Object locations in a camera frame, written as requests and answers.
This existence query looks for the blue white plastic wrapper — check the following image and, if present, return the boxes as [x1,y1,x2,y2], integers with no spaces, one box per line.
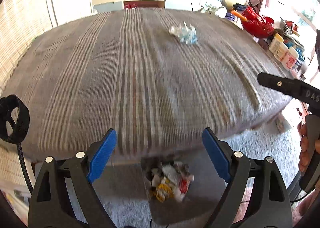
[169,22,197,45]

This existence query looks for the dark grey trash bin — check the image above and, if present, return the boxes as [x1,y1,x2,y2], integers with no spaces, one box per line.
[140,151,226,225]

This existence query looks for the crumpled paper trash in bin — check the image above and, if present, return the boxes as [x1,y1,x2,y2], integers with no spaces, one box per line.
[146,161,195,203]

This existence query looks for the person's right hand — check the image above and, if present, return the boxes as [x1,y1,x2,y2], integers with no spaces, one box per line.
[298,123,310,172]

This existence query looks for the pink labelled white bottle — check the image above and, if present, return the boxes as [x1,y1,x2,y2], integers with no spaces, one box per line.
[281,46,299,71]

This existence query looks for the white lotion bottle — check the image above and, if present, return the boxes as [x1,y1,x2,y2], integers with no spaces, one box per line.
[268,33,289,62]

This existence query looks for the red mesh bowl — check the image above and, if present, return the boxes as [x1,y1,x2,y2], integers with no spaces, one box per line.
[241,6,274,39]

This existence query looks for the grey plaid table cloth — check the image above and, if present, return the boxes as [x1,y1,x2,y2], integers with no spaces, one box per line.
[3,8,291,163]

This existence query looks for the woven folding screen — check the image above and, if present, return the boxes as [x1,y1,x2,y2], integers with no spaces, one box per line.
[1,0,53,91]

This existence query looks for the orange handled utensil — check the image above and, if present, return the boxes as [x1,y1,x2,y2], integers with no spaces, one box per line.
[231,10,248,22]

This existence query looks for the black velcro strap loop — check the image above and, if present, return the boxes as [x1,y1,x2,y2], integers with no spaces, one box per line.
[0,94,34,195]

